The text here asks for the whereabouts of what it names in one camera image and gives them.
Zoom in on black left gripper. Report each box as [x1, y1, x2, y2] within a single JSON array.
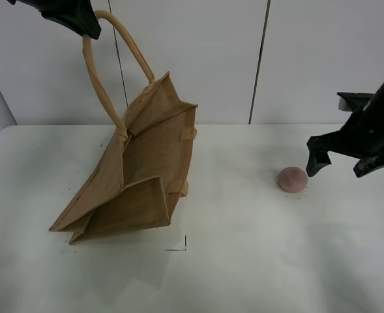
[[8, 0, 101, 39]]

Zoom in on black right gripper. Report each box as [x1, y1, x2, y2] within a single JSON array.
[[306, 107, 384, 178]]

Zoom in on brown linen tote bag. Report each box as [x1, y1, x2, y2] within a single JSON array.
[[50, 10, 197, 245]]

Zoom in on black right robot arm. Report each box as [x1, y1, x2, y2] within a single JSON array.
[[306, 82, 384, 178]]

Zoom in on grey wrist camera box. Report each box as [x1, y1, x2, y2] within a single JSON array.
[[337, 92, 373, 112]]

